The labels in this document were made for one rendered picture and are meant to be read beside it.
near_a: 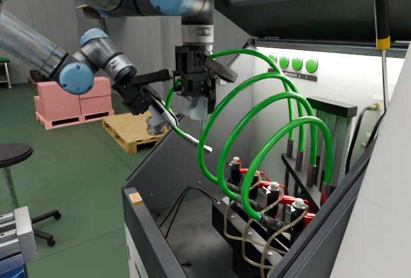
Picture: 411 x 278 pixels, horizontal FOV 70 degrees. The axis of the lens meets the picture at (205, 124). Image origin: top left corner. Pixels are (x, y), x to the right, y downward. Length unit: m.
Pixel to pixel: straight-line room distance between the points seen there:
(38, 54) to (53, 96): 4.34
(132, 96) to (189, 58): 0.24
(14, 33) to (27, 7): 9.39
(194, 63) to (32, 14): 9.54
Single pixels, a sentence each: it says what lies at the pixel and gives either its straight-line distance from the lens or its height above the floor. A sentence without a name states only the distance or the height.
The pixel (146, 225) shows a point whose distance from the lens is 0.89.
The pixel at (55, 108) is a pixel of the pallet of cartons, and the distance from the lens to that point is 5.13.
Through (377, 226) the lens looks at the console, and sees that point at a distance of 0.58.
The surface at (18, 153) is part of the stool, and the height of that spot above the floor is 0.70.
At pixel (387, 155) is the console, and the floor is 1.29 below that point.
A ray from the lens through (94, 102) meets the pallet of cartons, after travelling 5.29.
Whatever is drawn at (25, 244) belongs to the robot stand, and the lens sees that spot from 0.93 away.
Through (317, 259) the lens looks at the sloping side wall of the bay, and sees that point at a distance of 0.59.
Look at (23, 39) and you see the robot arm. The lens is 0.76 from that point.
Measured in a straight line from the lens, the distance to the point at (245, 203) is 0.56.
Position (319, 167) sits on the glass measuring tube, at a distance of 0.98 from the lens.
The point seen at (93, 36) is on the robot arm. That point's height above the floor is 1.46.
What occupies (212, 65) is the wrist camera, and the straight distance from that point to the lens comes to 0.71.
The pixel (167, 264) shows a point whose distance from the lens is 0.77.
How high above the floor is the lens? 1.48
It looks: 18 degrees down
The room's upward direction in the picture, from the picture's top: straight up
